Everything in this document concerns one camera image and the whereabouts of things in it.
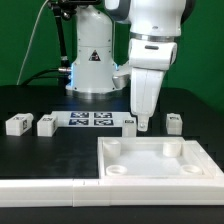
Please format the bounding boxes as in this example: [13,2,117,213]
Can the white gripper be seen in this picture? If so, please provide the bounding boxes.
[130,68,164,132]

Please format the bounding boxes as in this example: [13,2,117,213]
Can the white L-shaped fence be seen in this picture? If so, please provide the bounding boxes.
[0,177,224,207]

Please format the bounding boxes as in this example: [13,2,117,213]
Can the white square table top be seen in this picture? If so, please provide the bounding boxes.
[97,137,224,180]

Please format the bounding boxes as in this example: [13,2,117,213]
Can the black cables at base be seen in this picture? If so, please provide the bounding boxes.
[20,66,73,86]

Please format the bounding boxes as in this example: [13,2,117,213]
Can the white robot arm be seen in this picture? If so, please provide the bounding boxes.
[66,0,196,132]

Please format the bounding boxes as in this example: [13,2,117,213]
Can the white marker base plate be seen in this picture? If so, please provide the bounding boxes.
[52,111,136,128]

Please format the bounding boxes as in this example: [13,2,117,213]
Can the grey thin cable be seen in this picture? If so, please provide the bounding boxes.
[16,0,50,86]

